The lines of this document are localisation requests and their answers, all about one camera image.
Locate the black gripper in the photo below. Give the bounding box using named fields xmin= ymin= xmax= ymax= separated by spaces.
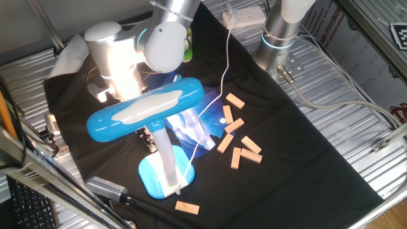
xmin=135 ymin=128 xmax=158 ymax=155

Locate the blue landscape picture mat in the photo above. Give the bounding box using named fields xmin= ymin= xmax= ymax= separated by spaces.
xmin=149 ymin=73 xmax=238 ymax=160

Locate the orange pole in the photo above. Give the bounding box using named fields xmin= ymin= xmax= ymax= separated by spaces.
xmin=0 ymin=90 xmax=18 ymax=141

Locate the gray camera box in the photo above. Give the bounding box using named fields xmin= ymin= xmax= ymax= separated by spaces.
xmin=85 ymin=176 xmax=137 ymax=205

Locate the white cloth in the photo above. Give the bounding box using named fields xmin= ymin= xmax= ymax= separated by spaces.
xmin=47 ymin=34 xmax=90 ymax=80

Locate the white power strip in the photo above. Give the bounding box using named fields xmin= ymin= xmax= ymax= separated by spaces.
xmin=221 ymin=4 xmax=266 ymax=30

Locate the thick gray robot cable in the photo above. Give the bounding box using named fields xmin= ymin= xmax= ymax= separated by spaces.
xmin=276 ymin=64 xmax=404 ymax=128

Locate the black cloth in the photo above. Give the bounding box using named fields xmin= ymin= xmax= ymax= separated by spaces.
xmin=43 ymin=3 xmax=385 ymax=229

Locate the small metal angle bracket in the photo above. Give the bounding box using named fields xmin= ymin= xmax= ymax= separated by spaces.
xmin=371 ymin=139 xmax=389 ymax=153

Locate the aluminium frame profile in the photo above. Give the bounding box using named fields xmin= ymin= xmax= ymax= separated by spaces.
xmin=0 ymin=125 xmax=134 ymax=229

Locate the black and white marker tag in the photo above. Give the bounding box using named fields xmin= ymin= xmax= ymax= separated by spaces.
xmin=389 ymin=22 xmax=407 ymax=51

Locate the printed gray board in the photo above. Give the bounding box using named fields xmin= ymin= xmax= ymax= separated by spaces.
xmin=298 ymin=0 xmax=407 ymax=125

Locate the thin white cable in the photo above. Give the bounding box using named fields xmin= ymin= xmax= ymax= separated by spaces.
xmin=295 ymin=34 xmax=397 ymax=128

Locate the wooden block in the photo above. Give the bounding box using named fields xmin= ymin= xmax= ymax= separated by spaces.
xmin=240 ymin=135 xmax=263 ymax=155
xmin=222 ymin=104 xmax=235 ymax=125
xmin=174 ymin=200 xmax=200 ymax=216
xmin=216 ymin=133 xmax=235 ymax=154
xmin=240 ymin=148 xmax=263 ymax=164
xmin=224 ymin=118 xmax=245 ymax=134
xmin=230 ymin=146 xmax=242 ymax=170
xmin=225 ymin=92 xmax=246 ymax=110

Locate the slanted aluminium post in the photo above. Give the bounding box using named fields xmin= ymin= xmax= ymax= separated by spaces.
xmin=27 ymin=0 xmax=66 ymax=52

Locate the small silver clamp device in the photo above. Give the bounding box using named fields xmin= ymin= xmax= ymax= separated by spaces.
xmin=43 ymin=113 xmax=61 ymax=137

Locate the white lamp power cable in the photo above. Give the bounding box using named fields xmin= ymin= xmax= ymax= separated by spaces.
xmin=176 ymin=18 xmax=236 ymax=195

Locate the black keyboard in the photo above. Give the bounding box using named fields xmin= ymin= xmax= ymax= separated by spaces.
xmin=6 ymin=176 xmax=58 ymax=229

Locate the green drink bottle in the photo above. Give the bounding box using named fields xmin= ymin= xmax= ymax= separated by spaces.
xmin=182 ymin=27 xmax=194 ymax=63

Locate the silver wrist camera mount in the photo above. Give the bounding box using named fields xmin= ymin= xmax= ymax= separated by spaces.
xmin=86 ymin=81 xmax=111 ymax=104

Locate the blue and white desk lamp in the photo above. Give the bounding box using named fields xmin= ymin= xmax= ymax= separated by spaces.
xmin=86 ymin=76 xmax=205 ymax=200

